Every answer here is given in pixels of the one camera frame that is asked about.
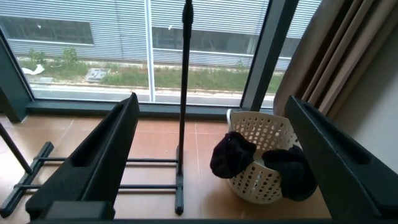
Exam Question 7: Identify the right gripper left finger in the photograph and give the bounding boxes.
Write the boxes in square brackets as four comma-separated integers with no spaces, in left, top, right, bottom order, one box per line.
[25,92,141,220]

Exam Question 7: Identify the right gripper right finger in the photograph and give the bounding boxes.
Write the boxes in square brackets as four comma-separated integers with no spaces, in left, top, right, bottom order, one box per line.
[284,95,398,220]

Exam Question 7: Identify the black shorts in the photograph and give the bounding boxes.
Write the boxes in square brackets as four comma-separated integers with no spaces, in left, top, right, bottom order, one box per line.
[261,145,318,202]

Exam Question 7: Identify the white laundry basket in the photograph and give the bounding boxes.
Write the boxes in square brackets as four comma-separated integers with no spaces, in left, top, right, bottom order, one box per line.
[226,108,315,205]

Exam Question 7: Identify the black clothes rack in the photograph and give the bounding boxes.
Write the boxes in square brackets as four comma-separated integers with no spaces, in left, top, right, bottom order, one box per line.
[0,0,195,218]

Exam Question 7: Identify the black garment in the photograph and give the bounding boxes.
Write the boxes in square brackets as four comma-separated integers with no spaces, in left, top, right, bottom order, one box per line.
[210,131,257,180]

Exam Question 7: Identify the beige curtain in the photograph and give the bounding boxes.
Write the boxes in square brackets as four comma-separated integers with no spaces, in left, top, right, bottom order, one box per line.
[273,0,398,121]

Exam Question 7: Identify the window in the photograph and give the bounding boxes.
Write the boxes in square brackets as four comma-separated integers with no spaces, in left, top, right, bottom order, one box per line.
[0,0,323,123]

